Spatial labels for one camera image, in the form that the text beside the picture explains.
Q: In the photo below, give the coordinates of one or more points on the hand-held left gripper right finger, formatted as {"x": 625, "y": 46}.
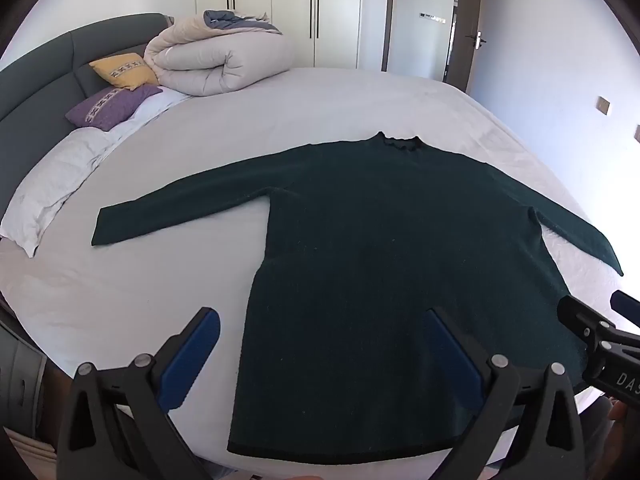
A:
{"x": 456, "y": 360}

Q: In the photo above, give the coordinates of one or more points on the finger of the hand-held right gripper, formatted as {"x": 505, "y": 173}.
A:
{"x": 627, "y": 307}
{"x": 582, "y": 320}

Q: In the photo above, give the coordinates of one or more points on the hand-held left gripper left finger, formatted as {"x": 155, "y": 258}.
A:
{"x": 192, "y": 360}

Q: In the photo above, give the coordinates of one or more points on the dark green sweater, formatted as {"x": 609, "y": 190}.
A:
{"x": 400, "y": 260}

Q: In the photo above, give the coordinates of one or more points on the person's right hand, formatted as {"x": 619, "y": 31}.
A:
{"x": 617, "y": 411}

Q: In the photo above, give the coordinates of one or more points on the person's grey clothing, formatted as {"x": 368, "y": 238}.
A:
{"x": 595, "y": 435}

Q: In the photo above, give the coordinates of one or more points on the grey nightstand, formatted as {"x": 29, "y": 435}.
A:
{"x": 20, "y": 375}

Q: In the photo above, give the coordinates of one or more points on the white pillow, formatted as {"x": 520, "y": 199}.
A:
{"x": 55, "y": 175}

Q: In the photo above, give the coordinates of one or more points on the purple patterned pillow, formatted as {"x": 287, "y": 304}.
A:
{"x": 107, "y": 105}

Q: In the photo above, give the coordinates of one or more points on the white bed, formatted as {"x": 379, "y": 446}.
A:
{"x": 350, "y": 105}

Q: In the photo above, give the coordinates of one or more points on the yellow patterned pillow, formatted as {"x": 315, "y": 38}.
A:
{"x": 125, "y": 71}

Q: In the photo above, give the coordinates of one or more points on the rolled beige duvet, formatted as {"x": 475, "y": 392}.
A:
{"x": 220, "y": 55}

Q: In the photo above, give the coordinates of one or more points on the grey upholstered headboard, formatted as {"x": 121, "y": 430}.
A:
{"x": 45, "y": 65}

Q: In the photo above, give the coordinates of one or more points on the cream wardrobe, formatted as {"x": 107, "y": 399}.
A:
{"x": 290, "y": 5}

